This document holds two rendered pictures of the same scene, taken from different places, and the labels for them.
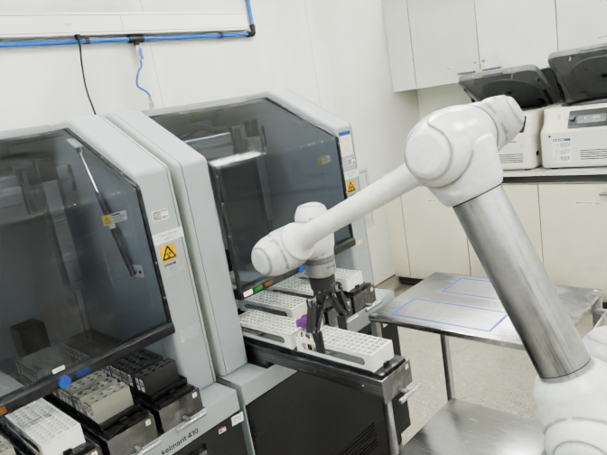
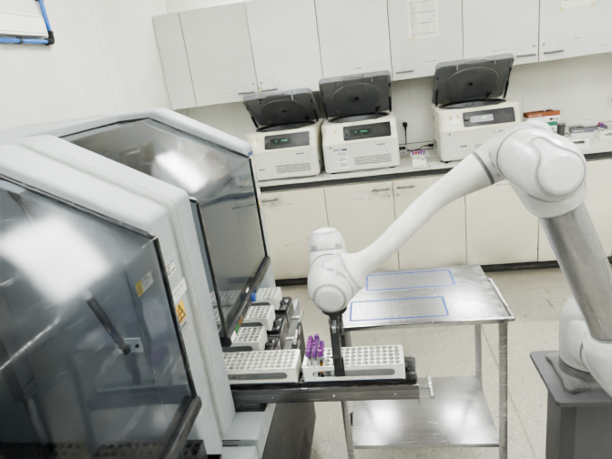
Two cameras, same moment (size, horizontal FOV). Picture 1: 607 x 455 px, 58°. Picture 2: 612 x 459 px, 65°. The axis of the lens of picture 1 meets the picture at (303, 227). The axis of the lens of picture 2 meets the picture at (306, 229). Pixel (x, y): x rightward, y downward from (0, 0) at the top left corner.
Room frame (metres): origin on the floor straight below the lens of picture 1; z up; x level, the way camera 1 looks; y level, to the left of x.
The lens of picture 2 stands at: (0.52, 0.74, 1.70)
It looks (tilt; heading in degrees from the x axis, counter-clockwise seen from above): 19 degrees down; 324
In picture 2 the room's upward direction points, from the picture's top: 8 degrees counter-clockwise
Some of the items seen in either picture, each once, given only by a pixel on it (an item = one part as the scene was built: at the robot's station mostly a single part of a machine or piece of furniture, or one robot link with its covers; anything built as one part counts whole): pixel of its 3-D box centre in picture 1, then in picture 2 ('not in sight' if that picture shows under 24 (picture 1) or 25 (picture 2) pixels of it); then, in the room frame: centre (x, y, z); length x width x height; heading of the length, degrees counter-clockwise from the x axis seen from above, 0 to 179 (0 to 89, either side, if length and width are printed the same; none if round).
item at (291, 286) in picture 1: (302, 292); (234, 321); (2.02, 0.05, 0.83); 0.30 x 0.10 x 0.06; 44
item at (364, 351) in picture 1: (342, 348); (353, 364); (1.47, -0.05, 0.83); 0.30 x 0.10 x 0.06; 45
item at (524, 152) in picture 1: (508, 116); (285, 131); (3.71, -1.50, 1.22); 0.62 x 0.56 x 0.64; 133
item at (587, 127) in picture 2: not in sight; (587, 127); (2.15, -3.18, 0.97); 0.24 x 0.12 x 0.13; 33
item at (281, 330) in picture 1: (270, 329); (252, 369); (1.70, 0.17, 0.83); 0.30 x 0.10 x 0.06; 44
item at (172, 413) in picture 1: (126, 380); not in sight; (1.62, 0.65, 0.78); 0.73 x 0.14 x 0.09; 44
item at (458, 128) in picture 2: not in sight; (473, 106); (2.69, -2.51, 1.25); 0.62 x 0.56 x 0.69; 134
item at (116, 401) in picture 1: (111, 403); not in sight; (1.34, 0.59, 0.85); 0.12 x 0.02 x 0.06; 135
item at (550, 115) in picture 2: not in sight; (541, 114); (2.41, -2.99, 1.10); 0.24 x 0.13 x 0.10; 43
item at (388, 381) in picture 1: (312, 355); (311, 381); (1.57, 0.04, 0.78); 0.73 x 0.14 x 0.09; 44
